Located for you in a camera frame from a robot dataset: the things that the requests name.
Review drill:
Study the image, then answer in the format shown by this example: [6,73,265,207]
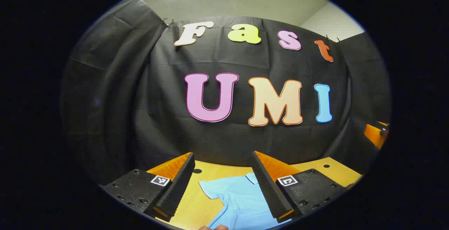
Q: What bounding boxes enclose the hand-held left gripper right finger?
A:
[252,151,348,223]

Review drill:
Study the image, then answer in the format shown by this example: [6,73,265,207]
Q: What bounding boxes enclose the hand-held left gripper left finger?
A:
[100,152,196,223]

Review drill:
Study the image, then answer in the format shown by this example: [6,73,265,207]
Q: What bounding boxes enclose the light blue T-shirt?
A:
[199,172,292,230]

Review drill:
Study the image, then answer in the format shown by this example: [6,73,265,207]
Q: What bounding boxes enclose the black backdrop cloth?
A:
[60,0,391,188]

